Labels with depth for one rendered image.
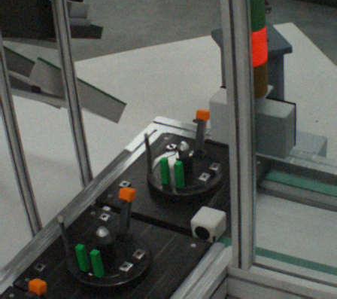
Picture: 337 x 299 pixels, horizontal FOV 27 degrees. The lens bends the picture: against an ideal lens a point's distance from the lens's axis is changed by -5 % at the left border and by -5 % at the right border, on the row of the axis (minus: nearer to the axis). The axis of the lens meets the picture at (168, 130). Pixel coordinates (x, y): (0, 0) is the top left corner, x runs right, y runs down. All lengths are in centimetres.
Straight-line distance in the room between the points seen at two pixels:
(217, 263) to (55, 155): 60
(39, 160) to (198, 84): 47
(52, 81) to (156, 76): 63
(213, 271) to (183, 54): 96
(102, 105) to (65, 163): 24
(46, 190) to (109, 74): 51
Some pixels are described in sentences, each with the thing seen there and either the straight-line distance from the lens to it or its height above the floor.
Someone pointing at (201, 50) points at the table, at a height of 86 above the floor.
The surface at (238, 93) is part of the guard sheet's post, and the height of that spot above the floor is 128.
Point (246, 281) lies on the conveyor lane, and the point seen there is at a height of 93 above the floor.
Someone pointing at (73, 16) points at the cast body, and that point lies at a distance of 135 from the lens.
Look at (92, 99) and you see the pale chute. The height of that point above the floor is 107.
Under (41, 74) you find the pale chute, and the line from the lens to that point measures 129.
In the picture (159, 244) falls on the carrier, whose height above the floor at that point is 97.
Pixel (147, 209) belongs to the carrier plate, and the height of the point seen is 97.
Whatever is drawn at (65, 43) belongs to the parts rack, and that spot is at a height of 124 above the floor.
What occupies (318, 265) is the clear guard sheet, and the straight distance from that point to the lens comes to 111.
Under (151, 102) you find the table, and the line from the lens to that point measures 180.
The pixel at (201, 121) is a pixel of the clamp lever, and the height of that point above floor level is 106.
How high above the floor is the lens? 177
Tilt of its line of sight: 33 degrees down
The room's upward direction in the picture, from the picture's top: 6 degrees counter-clockwise
